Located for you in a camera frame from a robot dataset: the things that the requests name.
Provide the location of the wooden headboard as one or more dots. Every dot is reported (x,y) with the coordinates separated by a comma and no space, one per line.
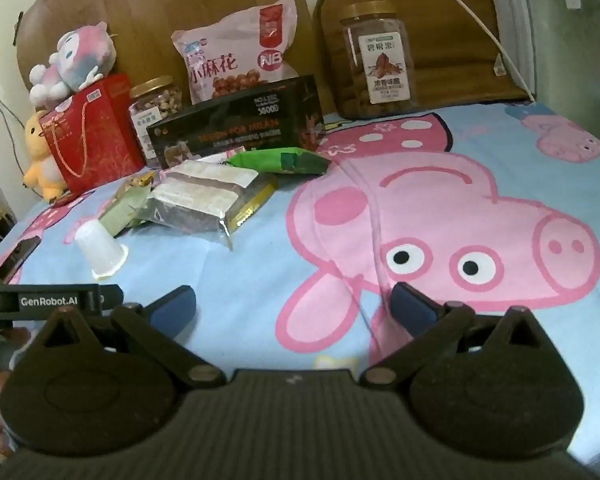
(145,10)

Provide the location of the pink grey plush toy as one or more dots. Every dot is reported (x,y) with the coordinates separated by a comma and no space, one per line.
(77,62)

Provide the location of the pink snack bag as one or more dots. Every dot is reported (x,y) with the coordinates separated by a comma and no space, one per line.
(235,55)

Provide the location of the red gift bag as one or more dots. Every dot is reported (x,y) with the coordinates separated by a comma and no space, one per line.
(92,135)

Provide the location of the brown seat cushion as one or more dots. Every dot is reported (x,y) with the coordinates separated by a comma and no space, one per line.
(445,45)

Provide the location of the pecan jar with gold lid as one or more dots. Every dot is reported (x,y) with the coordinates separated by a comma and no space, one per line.
(377,60)

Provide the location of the yellow chick plush toy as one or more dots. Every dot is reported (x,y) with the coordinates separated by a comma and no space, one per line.
(42,160)

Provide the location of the cartoon pig printed bed sheet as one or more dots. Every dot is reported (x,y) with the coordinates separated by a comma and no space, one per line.
(260,270)

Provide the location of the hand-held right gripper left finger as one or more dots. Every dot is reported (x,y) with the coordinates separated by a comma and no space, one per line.
(172,306)

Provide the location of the cashew jar with gold lid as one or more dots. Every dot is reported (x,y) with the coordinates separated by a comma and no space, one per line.
(152,110)

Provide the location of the black smartphone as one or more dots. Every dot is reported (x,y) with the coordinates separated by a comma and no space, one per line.
(17,257)

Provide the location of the pale green snack packet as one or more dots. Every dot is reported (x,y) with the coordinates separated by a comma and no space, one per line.
(125,212)

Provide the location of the small yellow brown snack packet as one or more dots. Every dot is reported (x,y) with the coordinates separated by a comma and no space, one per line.
(139,180)

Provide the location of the clear cake packet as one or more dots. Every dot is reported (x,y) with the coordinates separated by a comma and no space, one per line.
(210,176)
(190,212)

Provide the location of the black cardboard box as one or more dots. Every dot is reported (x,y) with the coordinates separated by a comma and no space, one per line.
(230,127)

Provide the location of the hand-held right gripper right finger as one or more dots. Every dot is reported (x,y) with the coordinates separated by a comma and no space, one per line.
(414,306)

